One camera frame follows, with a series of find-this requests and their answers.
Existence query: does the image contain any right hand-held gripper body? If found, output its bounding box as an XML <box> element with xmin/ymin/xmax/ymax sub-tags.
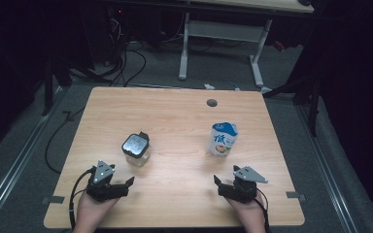
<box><xmin>219</xmin><ymin>165</ymin><xmax>269</xmax><ymax>204</ymax></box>

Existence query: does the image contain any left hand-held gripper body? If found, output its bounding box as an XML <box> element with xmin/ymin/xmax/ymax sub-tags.
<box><xmin>85</xmin><ymin>159</ymin><xmax>130</xmax><ymax>203</ymax></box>

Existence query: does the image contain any white and blue pouch bag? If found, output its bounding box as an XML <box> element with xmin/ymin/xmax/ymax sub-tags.
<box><xmin>208</xmin><ymin>121</ymin><xmax>240</xmax><ymax>158</ymax></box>

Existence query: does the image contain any glass jar with black lid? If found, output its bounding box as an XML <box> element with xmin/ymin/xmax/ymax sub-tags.
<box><xmin>120</xmin><ymin>130</ymin><xmax>152</xmax><ymax>168</ymax></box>

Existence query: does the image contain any person's right hand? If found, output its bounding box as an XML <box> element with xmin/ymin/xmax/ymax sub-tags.
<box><xmin>226</xmin><ymin>191</ymin><xmax>267</xmax><ymax>225</ymax></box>

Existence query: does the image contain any person's left hand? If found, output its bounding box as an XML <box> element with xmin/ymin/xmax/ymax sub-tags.
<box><xmin>77</xmin><ymin>193</ymin><xmax>120</xmax><ymax>225</ymax></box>

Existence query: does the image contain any black metal stand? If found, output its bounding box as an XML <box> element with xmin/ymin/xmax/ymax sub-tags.
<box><xmin>42</xmin><ymin>54</ymin><xmax>73</xmax><ymax>117</ymax></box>
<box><xmin>261</xmin><ymin>74</ymin><xmax>322</xmax><ymax>137</ymax></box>

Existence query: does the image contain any white-legged desk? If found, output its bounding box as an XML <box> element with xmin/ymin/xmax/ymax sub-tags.
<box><xmin>178</xmin><ymin>0</ymin><xmax>315</xmax><ymax>95</ymax></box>

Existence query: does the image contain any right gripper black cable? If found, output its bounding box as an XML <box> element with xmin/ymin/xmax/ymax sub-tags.
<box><xmin>254</xmin><ymin>187</ymin><xmax>271</xmax><ymax>233</ymax></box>

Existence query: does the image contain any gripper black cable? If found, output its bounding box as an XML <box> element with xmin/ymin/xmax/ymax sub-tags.
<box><xmin>254</xmin><ymin>187</ymin><xmax>271</xmax><ymax>233</ymax></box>
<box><xmin>68</xmin><ymin>166</ymin><xmax>97</xmax><ymax>231</ymax></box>

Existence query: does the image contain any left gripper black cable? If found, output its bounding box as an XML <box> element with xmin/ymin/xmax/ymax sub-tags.
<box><xmin>68</xmin><ymin>166</ymin><xmax>97</xmax><ymax>231</ymax></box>

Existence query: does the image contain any thin black floor cable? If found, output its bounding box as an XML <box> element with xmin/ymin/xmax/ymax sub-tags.
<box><xmin>44</xmin><ymin>106</ymin><xmax>86</xmax><ymax>175</ymax></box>

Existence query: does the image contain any metal floor rail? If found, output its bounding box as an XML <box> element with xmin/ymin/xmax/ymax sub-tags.
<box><xmin>295</xmin><ymin>103</ymin><xmax>358</xmax><ymax>233</ymax></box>
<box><xmin>0</xmin><ymin>85</ymin><xmax>67</xmax><ymax>227</ymax></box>

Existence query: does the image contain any black cable bundle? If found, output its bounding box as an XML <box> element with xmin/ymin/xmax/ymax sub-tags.
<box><xmin>67</xmin><ymin>42</ymin><xmax>127</xmax><ymax>86</ymax></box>

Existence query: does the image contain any black looped cable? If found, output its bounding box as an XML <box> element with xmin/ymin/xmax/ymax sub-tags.
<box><xmin>122</xmin><ymin>48</ymin><xmax>148</xmax><ymax>87</ymax></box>

